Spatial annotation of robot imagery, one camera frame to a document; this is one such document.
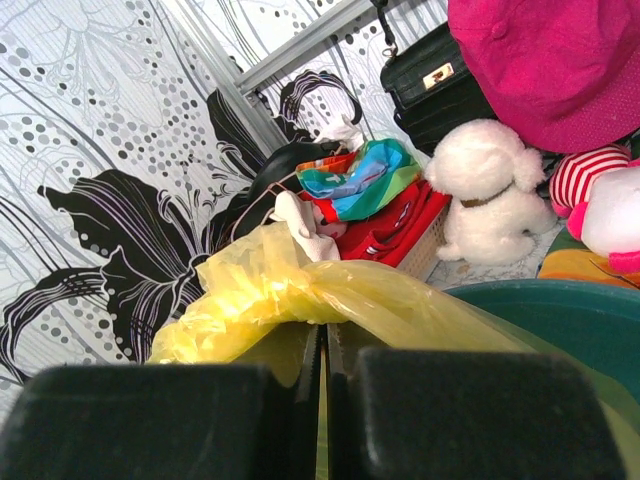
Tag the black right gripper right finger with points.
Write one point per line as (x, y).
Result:
(360, 409)

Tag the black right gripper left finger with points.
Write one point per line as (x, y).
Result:
(289, 417)

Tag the yellow plastic trash bag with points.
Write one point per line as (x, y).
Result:
(265, 279)

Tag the cream canvas tote bag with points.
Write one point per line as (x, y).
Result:
(299, 217)

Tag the teal plastic trash bin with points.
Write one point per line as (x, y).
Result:
(596, 323)

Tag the magenta fuzzy bag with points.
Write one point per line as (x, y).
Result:
(563, 74)

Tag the red garment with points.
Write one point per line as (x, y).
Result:
(387, 236)

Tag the colourful silk scarf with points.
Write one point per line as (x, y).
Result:
(355, 186)

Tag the black hat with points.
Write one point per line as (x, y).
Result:
(252, 206)

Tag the white plush lamb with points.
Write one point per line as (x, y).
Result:
(491, 177)

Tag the black leather handbag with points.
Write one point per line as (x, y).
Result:
(430, 84)

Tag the pink striped plush doll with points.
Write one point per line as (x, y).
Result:
(597, 192)

